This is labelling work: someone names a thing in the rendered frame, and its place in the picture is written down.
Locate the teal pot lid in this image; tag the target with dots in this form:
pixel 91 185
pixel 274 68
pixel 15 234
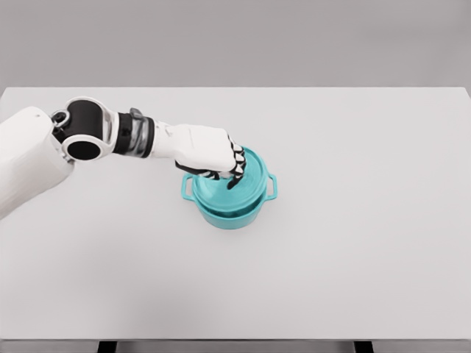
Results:
pixel 235 195

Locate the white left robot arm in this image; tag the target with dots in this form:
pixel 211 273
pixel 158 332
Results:
pixel 29 154

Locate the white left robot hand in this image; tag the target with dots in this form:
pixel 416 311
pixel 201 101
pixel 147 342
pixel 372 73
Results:
pixel 206 147

